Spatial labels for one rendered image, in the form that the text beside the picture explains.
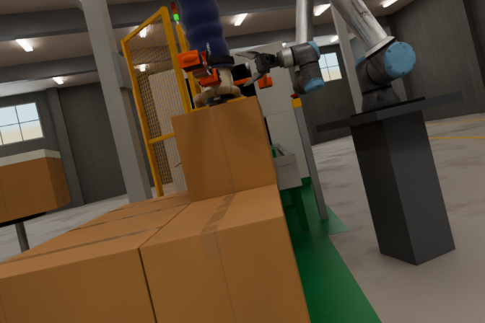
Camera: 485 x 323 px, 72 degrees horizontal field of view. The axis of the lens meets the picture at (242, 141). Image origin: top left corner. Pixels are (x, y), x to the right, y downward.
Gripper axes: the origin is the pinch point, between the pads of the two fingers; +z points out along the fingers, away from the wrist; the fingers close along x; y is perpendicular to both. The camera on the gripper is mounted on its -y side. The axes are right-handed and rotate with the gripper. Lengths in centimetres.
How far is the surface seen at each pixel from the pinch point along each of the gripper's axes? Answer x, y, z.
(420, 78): 30, 1014, -559
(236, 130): -26.7, -3.3, 7.5
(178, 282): -64, -64, 27
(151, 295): -66, -64, 35
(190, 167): -37.5, -2.8, 31.9
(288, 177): -61, 62, -12
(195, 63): -2.0, -36.7, 12.8
